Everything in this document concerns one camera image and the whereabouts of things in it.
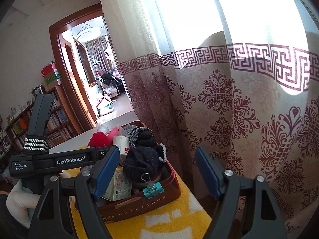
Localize ceiling lamp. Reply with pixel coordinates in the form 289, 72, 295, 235
76, 22, 101, 43

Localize picture frame on shelf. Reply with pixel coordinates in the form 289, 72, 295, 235
32, 85, 45, 100

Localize pink rubber ring toy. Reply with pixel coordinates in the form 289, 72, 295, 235
106, 126, 119, 142

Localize clear plastic packet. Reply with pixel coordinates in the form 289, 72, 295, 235
113, 125, 130, 155

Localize left gloved hand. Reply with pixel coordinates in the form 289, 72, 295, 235
6, 180, 41, 229

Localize black knit sock bundle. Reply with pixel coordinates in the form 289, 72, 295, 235
123, 144, 167, 187

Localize teal binder clip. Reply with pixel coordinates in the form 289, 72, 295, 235
141, 173, 165, 199

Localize yellow white towel mat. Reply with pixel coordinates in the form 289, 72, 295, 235
59, 145, 213, 239

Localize small cardboard box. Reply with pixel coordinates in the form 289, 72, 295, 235
102, 166, 132, 201

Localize red metal tin box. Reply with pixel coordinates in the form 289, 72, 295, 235
98, 121, 181, 223

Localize patterned purple curtain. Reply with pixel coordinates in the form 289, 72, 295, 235
100, 0, 318, 238

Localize wooden bookshelf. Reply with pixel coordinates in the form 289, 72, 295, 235
0, 84, 83, 155

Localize brown wooden door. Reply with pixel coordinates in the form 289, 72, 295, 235
61, 37, 97, 127

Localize grey striped sock bundle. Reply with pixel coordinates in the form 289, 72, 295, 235
124, 125, 157, 149

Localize stacked red green boxes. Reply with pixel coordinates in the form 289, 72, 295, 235
41, 62, 62, 92

